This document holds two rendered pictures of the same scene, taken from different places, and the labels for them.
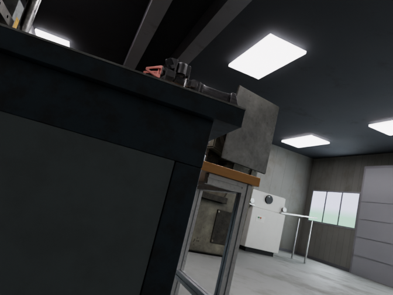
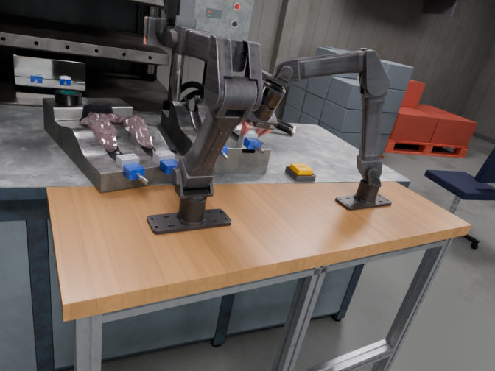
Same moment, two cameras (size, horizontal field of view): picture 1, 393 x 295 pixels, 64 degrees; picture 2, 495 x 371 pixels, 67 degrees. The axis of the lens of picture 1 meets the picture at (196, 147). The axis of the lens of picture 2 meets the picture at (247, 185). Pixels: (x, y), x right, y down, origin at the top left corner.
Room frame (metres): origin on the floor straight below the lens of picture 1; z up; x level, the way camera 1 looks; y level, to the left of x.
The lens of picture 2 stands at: (1.52, -0.82, 1.28)
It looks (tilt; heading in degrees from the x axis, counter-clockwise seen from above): 24 degrees down; 76
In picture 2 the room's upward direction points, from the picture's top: 11 degrees clockwise
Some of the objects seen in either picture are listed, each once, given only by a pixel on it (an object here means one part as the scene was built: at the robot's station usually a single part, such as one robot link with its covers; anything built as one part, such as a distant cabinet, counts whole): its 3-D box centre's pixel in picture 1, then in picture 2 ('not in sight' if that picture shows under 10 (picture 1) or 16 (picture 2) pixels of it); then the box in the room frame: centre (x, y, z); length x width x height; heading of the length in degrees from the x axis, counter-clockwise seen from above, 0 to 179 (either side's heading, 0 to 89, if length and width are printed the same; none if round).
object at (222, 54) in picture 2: (211, 99); (209, 64); (1.60, -0.02, 1.17); 0.30 x 0.09 x 0.12; 109
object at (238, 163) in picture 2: not in sight; (210, 129); (1.69, 0.53, 0.87); 0.50 x 0.26 x 0.14; 104
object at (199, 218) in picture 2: not in sight; (191, 208); (1.60, -0.03, 0.84); 0.20 x 0.07 x 0.08; 19
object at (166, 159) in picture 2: not in sight; (171, 168); (1.55, 0.16, 0.86); 0.13 x 0.05 x 0.05; 121
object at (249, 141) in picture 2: not in sight; (253, 144); (1.80, 0.28, 0.91); 0.13 x 0.05 x 0.05; 104
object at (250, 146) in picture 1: (217, 166); not in sight; (4.90, -0.40, 1.31); 1.34 x 1.19 x 2.61; 109
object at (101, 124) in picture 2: not in sight; (114, 124); (1.37, 0.37, 0.90); 0.26 x 0.18 x 0.08; 121
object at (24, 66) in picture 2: not in sight; (52, 68); (0.97, 1.18, 0.87); 0.50 x 0.27 x 0.17; 104
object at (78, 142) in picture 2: not in sight; (111, 136); (1.36, 0.37, 0.86); 0.50 x 0.26 x 0.11; 121
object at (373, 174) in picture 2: not in sight; (370, 173); (2.16, 0.17, 0.90); 0.09 x 0.06 x 0.06; 78
